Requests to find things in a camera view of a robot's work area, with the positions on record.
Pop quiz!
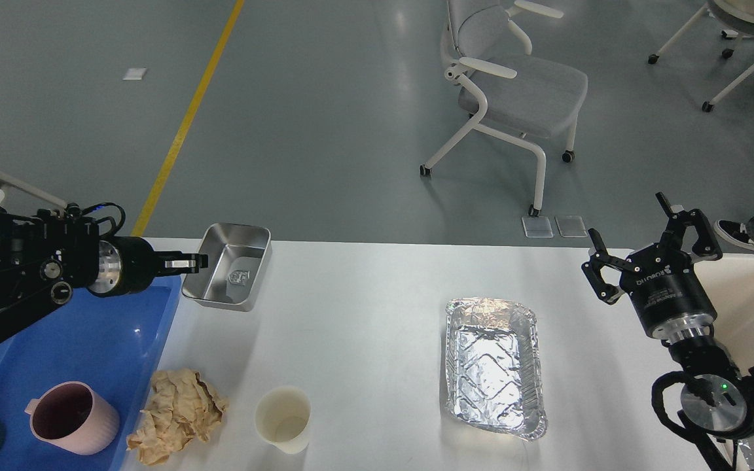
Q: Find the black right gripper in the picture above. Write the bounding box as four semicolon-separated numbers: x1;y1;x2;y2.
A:
581;192;723;339

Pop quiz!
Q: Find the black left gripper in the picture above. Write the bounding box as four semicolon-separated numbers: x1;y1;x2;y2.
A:
89;237;209;298

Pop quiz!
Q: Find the small stainless steel tray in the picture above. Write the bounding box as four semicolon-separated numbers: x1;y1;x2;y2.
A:
181;222;272;312

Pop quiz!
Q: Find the pink ribbed mug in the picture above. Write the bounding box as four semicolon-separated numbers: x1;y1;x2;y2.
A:
24;381;120;456

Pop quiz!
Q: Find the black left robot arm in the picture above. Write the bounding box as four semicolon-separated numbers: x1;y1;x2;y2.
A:
0;202;209;343

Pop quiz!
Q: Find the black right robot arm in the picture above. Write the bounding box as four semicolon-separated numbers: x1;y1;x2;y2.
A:
581;192;754;470

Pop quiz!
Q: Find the right floor outlet plate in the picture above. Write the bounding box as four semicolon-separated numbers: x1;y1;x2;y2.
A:
554;215;588;238

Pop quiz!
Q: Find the floor outlet plate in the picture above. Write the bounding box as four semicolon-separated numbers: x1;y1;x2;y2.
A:
554;215;588;238
521;217;554;239

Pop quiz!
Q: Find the blue plastic tray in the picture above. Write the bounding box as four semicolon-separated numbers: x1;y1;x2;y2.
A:
0;276;181;470

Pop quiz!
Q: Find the left floor outlet plate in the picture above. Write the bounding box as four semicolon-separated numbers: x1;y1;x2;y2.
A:
521;217;554;239

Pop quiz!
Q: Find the crumpled brown paper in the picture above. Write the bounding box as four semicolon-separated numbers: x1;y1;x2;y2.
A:
126;368;230;466

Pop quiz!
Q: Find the cream paper cup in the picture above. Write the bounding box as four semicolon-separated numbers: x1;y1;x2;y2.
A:
254;385;312;454

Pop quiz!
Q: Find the aluminium foil tray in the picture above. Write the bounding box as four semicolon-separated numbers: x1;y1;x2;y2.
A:
443;297;548;442

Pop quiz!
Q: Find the white paper scrap on floor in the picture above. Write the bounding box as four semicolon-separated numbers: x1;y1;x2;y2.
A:
122;67;149;81

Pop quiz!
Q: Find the grey white office chair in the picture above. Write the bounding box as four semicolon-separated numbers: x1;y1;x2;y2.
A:
420;1;588;220

